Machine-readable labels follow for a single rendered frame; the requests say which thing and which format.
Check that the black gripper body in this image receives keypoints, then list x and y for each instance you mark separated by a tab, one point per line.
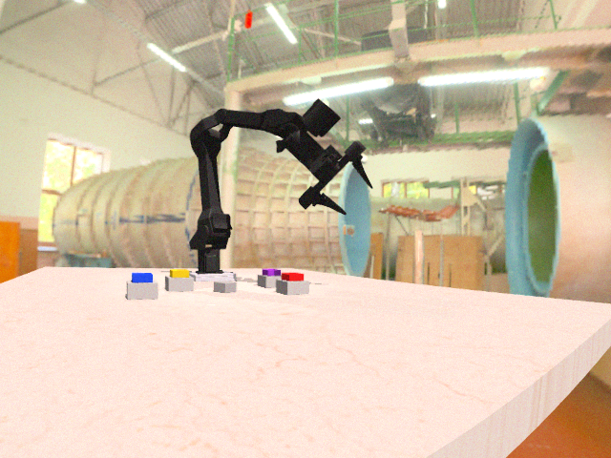
312	194

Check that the red button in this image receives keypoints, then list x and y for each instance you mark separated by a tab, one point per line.
292	284

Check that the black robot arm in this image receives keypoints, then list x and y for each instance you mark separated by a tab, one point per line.
213	225

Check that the yellow button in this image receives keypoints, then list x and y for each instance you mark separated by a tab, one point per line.
179	281

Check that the purple button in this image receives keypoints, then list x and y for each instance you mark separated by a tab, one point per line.
268	277

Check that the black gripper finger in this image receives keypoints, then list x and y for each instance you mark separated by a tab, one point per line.
359	168
328	202

